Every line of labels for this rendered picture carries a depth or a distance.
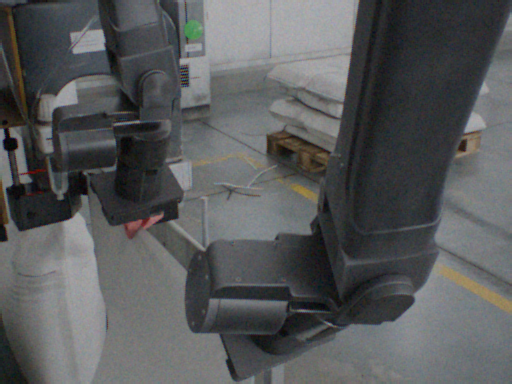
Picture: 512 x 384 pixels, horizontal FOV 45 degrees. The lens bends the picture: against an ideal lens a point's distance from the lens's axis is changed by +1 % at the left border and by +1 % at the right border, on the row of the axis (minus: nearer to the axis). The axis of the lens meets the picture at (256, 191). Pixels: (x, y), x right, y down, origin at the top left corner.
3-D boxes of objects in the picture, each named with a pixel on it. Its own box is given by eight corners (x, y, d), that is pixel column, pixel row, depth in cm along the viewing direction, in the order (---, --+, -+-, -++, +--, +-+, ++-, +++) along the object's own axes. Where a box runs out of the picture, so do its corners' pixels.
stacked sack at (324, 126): (426, 132, 386) (429, 109, 380) (345, 153, 352) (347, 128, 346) (377, 116, 418) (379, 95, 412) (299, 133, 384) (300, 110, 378)
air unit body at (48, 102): (83, 199, 92) (70, 96, 86) (51, 206, 90) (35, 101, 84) (74, 189, 96) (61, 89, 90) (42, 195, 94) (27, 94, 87)
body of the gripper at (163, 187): (88, 185, 78) (90, 142, 73) (163, 169, 83) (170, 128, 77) (106, 224, 74) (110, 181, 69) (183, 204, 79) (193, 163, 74)
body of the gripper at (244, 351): (203, 309, 53) (234, 284, 47) (299, 276, 58) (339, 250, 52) (230, 383, 51) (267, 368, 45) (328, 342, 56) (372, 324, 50)
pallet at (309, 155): (479, 151, 426) (482, 131, 420) (346, 191, 364) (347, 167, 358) (391, 123, 489) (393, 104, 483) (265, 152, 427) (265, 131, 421)
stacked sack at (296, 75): (384, 83, 404) (386, 60, 398) (298, 96, 374) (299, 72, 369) (344, 70, 439) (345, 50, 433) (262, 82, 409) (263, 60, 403)
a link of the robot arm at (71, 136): (174, 70, 64) (148, 49, 71) (59, 77, 60) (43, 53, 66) (172, 175, 70) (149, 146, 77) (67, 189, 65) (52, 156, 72)
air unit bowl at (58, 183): (72, 193, 92) (67, 153, 89) (52, 197, 90) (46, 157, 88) (66, 186, 94) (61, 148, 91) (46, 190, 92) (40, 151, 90)
